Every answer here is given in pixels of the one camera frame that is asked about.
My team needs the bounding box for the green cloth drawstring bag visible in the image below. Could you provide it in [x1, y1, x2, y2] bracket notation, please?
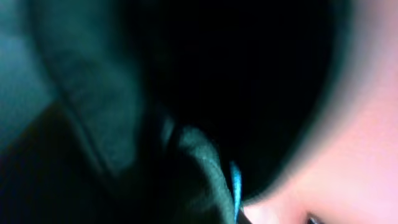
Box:
[1, 0, 352, 223]

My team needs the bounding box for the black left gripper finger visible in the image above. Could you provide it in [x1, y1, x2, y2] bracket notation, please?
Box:
[306, 213, 325, 224]

